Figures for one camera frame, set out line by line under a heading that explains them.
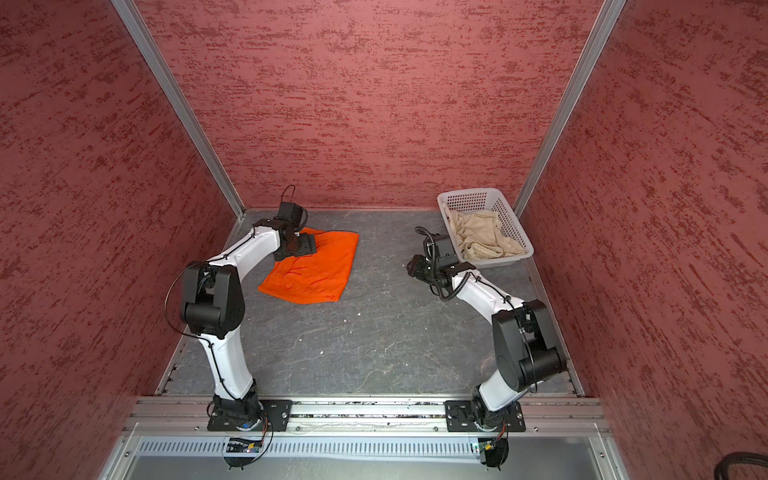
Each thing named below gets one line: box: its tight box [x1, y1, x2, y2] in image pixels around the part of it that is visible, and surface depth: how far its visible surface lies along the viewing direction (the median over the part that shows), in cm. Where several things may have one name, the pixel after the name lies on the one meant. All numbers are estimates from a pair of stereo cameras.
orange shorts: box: [258, 227, 360, 305], surface depth 101 cm
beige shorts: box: [449, 210, 526, 259], surface depth 112 cm
